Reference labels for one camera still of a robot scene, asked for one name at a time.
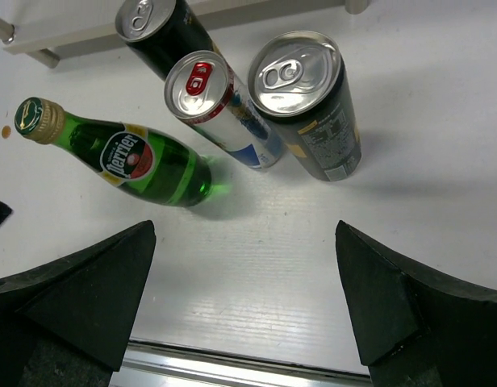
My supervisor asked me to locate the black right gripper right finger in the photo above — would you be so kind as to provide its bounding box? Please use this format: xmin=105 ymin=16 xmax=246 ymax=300
xmin=336 ymin=221 xmax=497 ymax=386

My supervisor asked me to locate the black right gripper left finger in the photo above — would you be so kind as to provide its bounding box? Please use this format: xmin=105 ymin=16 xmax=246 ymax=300
xmin=0 ymin=220 xmax=156 ymax=386

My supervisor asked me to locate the short green Perrier bottle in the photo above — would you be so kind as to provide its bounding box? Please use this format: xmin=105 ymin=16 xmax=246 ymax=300
xmin=14 ymin=97 xmax=212 ymax=207

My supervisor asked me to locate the white two-tier shelf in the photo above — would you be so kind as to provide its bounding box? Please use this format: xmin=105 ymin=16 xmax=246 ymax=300
xmin=0 ymin=1 xmax=377 ymax=70

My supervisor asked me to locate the small orange sticker dot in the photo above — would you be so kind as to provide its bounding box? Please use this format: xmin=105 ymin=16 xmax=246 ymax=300
xmin=2 ymin=126 xmax=11 ymax=139

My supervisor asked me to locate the black yellow can rear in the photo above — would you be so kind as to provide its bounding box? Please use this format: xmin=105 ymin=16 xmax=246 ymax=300
xmin=115 ymin=0 xmax=219 ymax=80

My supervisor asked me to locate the black yellow can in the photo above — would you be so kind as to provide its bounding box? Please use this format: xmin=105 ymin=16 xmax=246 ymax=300
xmin=247 ymin=31 xmax=361 ymax=181
xmin=115 ymin=0 xmax=219 ymax=80

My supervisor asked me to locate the black yellow can right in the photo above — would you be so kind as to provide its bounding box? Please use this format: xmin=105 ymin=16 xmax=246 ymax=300
xmin=247 ymin=31 xmax=361 ymax=181

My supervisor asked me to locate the aluminium frame rail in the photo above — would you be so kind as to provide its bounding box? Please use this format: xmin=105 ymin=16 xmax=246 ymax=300
xmin=110 ymin=340 xmax=372 ymax=386

